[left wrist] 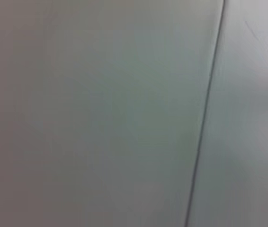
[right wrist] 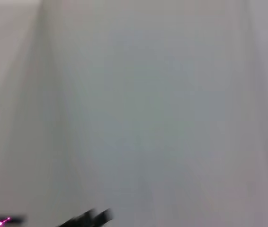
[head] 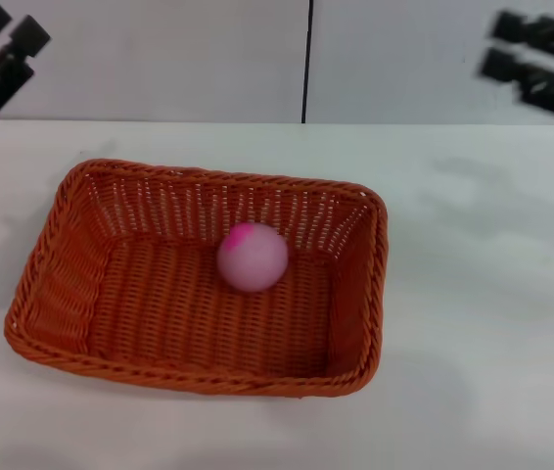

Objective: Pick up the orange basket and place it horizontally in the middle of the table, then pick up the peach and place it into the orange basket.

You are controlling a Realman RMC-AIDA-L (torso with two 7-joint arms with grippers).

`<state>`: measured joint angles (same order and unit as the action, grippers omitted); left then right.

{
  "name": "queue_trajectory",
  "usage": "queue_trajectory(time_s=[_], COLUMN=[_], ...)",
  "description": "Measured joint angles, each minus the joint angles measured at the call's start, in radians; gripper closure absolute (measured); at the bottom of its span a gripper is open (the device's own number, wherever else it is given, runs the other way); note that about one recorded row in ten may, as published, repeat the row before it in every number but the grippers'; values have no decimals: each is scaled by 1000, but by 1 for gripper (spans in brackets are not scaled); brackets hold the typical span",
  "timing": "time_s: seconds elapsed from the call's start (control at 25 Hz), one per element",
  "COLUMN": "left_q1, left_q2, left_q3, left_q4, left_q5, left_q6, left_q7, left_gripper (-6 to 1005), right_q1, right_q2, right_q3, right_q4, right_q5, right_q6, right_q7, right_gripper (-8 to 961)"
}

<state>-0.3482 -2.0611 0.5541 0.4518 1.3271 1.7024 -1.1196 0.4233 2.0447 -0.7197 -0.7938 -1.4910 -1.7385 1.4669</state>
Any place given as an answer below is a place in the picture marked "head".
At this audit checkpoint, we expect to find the black vertical wall strip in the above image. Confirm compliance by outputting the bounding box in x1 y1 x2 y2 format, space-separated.
300 0 315 125

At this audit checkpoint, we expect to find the pink toy peach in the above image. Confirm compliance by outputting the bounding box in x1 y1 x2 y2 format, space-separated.
215 220 290 294

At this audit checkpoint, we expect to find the orange woven rectangular basket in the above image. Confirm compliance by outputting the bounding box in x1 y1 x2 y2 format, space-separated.
3 157 391 400

